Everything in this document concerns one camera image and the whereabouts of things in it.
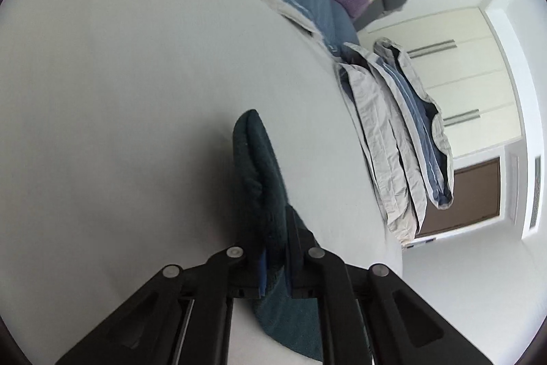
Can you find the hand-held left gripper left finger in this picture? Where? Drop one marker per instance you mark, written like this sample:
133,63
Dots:
262,273

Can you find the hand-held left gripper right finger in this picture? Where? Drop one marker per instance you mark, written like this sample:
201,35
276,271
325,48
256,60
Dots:
299,262

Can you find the dark teal fleece garment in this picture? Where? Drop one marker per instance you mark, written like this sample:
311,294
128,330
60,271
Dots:
256,168

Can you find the blue striped folded quilt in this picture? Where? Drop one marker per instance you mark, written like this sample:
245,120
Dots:
421,121

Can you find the white bed sheet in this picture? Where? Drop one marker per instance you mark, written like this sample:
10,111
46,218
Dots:
128,91

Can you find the white wardrobe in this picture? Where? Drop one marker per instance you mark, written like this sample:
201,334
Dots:
470,65

